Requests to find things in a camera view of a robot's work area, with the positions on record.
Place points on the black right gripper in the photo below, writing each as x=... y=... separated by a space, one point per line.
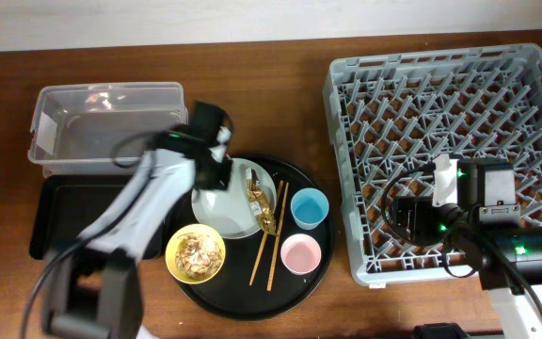
x=421 y=207

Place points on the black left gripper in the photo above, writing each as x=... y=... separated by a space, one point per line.
x=230 y=172

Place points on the gold foil snack wrapper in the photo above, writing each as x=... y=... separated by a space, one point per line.
x=259 y=204

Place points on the yellow bowl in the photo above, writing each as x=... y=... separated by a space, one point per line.
x=172 y=246

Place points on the peanut shells and rice scraps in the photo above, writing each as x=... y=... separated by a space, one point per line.
x=198 y=256

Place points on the white paper napkin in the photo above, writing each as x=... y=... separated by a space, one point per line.
x=223 y=138

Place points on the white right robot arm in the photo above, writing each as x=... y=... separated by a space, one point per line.
x=508 y=263

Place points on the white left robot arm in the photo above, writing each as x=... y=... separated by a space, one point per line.
x=91 y=287

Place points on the clear plastic waste bin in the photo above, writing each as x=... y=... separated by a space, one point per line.
x=75 y=127

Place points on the grey dishwasher rack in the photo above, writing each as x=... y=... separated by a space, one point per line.
x=387 y=115

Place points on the grey round plate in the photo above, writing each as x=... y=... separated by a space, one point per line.
x=227 y=210

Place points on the right wooden chopstick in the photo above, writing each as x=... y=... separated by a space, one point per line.
x=275 y=255

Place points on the wooden chopstick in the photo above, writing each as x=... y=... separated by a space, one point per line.
x=264 y=238
x=275 y=255

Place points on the left wooden chopstick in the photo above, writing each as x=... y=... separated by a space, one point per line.
x=264 y=238

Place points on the blue plastic cup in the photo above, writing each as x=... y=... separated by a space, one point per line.
x=309 y=207

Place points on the black rectangular tray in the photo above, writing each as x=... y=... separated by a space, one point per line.
x=68 y=204

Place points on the pink plastic cup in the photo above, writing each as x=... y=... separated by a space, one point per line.
x=301 y=254

